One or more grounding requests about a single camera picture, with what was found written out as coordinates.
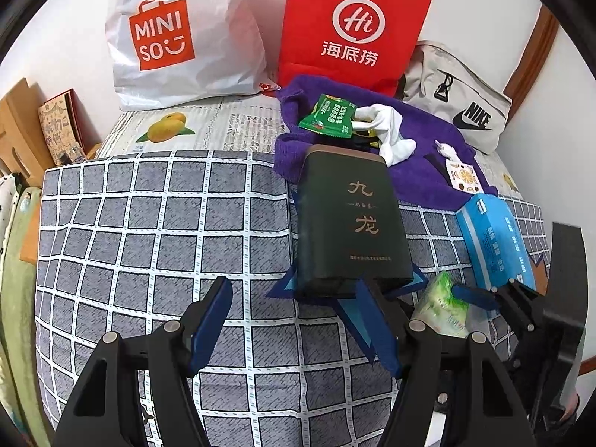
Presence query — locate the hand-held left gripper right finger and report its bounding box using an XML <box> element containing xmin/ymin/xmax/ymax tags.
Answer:
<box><xmin>356</xmin><ymin>278</ymin><xmax>532</xmax><ymax>447</ymax></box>

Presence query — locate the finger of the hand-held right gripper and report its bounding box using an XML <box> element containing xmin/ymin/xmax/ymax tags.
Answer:
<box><xmin>505</xmin><ymin>333</ymin><xmax>545</xmax><ymax>383</ymax></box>
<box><xmin>449</xmin><ymin>277</ymin><xmax>550</xmax><ymax>329</ymax></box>

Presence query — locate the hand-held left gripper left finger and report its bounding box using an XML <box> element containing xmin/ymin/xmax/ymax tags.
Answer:
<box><xmin>56</xmin><ymin>276</ymin><xmax>234</xmax><ymax>447</ymax></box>

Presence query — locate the light green tissue pack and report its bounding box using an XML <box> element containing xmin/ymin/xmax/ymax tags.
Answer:
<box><xmin>410</xmin><ymin>271</ymin><xmax>497</xmax><ymax>338</ymax></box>

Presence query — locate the blue tissue pack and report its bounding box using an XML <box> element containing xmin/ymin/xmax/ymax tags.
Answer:
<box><xmin>455</xmin><ymin>193</ymin><xmax>541</xmax><ymax>292</ymax></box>

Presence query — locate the dark green tin box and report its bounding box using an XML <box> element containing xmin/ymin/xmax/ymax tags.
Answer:
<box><xmin>293</xmin><ymin>144</ymin><xmax>414</xmax><ymax>301</ymax></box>

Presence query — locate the lemon print sachet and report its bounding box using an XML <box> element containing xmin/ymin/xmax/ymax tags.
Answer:
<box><xmin>446</xmin><ymin>158</ymin><xmax>481</xmax><ymax>194</ymax></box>

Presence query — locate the large white sock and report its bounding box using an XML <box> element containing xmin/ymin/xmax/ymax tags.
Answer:
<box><xmin>350</xmin><ymin>105</ymin><xmax>416</xmax><ymax>166</ymax></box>

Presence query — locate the green snack packet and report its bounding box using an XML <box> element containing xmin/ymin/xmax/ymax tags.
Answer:
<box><xmin>298</xmin><ymin>94</ymin><xmax>358</xmax><ymax>138</ymax></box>

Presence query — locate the grey checked blanket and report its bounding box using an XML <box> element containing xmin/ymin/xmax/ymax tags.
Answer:
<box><xmin>35</xmin><ymin>149</ymin><xmax>559</xmax><ymax>447</ymax></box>

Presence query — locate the purple towel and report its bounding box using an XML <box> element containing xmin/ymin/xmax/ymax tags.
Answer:
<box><xmin>272</xmin><ymin>74</ymin><xmax>499</xmax><ymax>212</ymax></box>

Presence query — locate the small knotted white sock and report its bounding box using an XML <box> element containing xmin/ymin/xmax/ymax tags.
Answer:
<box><xmin>434</xmin><ymin>140</ymin><xmax>462</xmax><ymax>160</ymax></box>

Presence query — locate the pale green cloth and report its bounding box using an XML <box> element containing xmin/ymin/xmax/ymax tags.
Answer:
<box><xmin>0</xmin><ymin>186</ymin><xmax>45</xmax><ymax>429</ymax></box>

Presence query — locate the fruit print bed sheet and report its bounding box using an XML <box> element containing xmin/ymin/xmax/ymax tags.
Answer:
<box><xmin>95</xmin><ymin>95</ymin><xmax>520</xmax><ymax>191</ymax></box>

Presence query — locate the beige waist bag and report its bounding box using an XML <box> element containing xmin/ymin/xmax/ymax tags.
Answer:
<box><xmin>401</xmin><ymin>41</ymin><xmax>513</xmax><ymax>155</ymax></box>

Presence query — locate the white spotted pillow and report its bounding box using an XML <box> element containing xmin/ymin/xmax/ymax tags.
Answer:
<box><xmin>0</xmin><ymin>172</ymin><xmax>24</xmax><ymax>252</ymax></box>

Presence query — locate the patterned book box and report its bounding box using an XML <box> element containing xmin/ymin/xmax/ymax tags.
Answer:
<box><xmin>37</xmin><ymin>88</ymin><xmax>87</xmax><ymax>166</ymax></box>

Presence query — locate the light wooden block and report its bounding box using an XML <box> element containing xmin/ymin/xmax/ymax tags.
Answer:
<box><xmin>0</xmin><ymin>78</ymin><xmax>57</xmax><ymax>182</ymax></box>

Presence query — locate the white plastic shopping bag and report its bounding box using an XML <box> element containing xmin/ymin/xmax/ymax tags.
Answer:
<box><xmin>105</xmin><ymin>0</ymin><xmax>282</xmax><ymax>111</ymax></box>

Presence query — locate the red paper bag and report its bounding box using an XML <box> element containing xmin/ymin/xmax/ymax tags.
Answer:
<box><xmin>278</xmin><ymin>0</ymin><xmax>435</xmax><ymax>98</ymax></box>

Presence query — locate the brown wooden bed frame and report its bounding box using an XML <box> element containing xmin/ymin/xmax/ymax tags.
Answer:
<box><xmin>505</xmin><ymin>7</ymin><xmax>559</xmax><ymax>98</ymax></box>

